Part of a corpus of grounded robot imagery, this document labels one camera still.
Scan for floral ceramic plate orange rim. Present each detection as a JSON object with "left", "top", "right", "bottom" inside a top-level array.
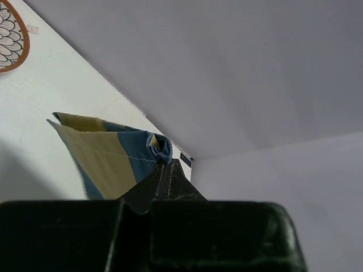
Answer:
[{"left": 0, "top": 1, "right": 30, "bottom": 74}]

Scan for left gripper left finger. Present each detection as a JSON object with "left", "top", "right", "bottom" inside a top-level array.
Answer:
[{"left": 1, "top": 177, "right": 158, "bottom": 271}]

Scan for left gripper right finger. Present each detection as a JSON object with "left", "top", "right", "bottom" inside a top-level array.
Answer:
[{"left": 150, "top": 162, "right": 307, "bottom": 271}]

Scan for blue beige white cloth napkin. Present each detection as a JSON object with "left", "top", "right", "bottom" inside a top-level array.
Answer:
[{"left": 49, "top": 112, "right": 173, "bottom": 200}]

